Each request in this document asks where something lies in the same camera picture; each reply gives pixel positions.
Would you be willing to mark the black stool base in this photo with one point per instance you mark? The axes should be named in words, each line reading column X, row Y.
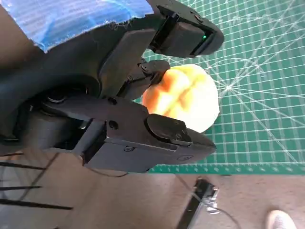
column 35, row 204

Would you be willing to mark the black table leg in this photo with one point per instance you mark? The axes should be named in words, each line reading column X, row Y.
column 202, row 198

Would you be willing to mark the green cutting mat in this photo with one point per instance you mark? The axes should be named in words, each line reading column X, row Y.
column 262, row 95

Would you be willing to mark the round toy bread bun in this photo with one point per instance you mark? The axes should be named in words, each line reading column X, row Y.
column 186, row 95

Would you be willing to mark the white shoe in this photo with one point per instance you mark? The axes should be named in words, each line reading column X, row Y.
column 280, row 220

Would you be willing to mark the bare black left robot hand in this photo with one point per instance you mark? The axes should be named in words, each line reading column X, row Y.
column 71, row 95

